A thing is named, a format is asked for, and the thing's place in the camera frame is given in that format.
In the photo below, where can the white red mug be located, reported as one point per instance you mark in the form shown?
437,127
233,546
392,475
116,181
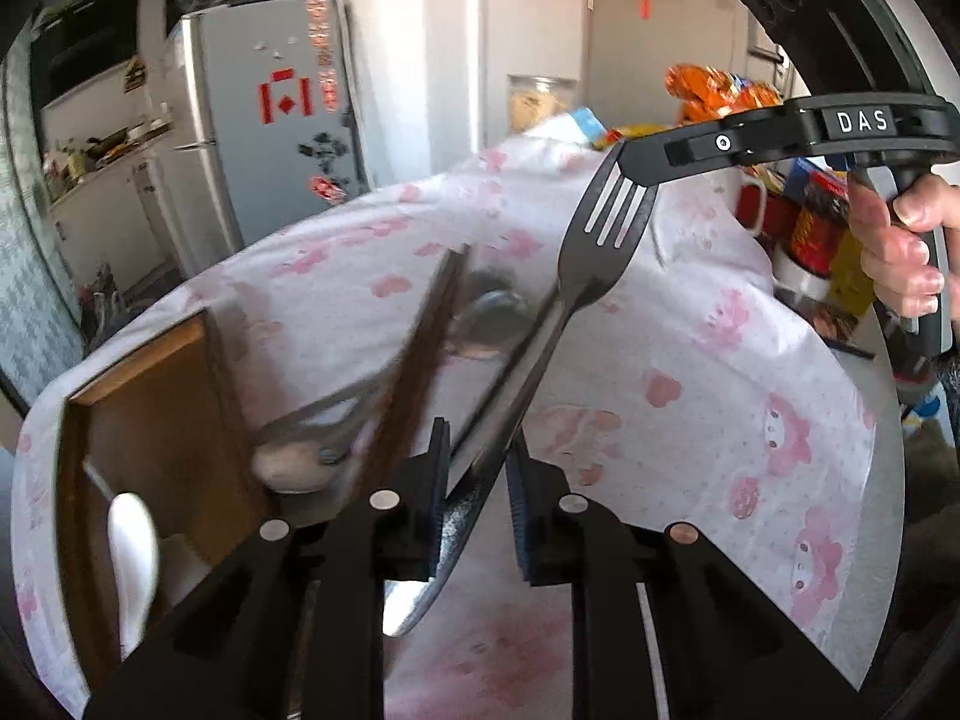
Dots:
750,202

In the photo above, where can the white kitchen cabinet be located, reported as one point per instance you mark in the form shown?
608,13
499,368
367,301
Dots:
97,240

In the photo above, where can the metal fork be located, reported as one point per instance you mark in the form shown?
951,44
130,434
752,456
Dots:
592,277

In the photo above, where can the orange snack bag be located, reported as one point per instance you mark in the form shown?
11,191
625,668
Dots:
712,90

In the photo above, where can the patterned sliding door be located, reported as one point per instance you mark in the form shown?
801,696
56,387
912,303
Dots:
30,255

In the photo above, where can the pink printed tablecloth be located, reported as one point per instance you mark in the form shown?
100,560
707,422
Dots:
675,315

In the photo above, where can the brown chopstick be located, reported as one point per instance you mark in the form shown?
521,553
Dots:
405,390
439,330

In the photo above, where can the metal spoon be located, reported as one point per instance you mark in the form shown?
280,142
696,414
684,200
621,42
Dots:
491,315

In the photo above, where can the glass jar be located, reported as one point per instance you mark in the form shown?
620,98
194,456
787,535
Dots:
540,109

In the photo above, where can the blue white packet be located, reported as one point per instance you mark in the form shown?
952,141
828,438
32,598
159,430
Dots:
589,124

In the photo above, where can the person's right hand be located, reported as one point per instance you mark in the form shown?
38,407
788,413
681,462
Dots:
900,262

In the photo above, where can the silver refrigerator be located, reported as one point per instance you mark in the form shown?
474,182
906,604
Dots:
247,165

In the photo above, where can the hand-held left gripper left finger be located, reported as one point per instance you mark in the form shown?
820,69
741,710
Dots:
437,517

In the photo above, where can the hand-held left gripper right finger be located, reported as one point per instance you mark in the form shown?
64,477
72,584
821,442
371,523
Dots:
521,532

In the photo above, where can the wooden tray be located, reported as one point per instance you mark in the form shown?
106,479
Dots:
150,435

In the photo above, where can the white ceramic spoon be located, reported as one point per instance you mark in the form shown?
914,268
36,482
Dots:
135,562
289,469

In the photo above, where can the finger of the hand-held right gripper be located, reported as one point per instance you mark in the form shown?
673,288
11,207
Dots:
697,146

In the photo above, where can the red yellow canister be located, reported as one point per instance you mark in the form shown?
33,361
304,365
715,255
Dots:
814,232

